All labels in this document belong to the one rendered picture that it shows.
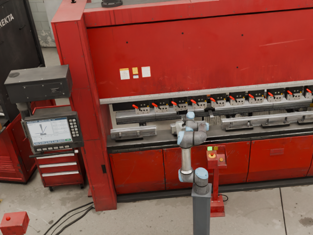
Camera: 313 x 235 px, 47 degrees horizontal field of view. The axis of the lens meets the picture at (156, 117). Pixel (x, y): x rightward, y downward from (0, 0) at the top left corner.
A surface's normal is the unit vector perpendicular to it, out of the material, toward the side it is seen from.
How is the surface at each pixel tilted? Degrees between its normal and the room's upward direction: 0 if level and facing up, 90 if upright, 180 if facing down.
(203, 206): 90
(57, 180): 90
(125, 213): 0
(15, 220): 0
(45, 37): 90
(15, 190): 0
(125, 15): 90
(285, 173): 103
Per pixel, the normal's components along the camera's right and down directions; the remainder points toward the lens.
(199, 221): -0.18, 0.56
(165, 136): -0.07, -0.83
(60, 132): 0.10, 0.55
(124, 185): 0.07, 0.73
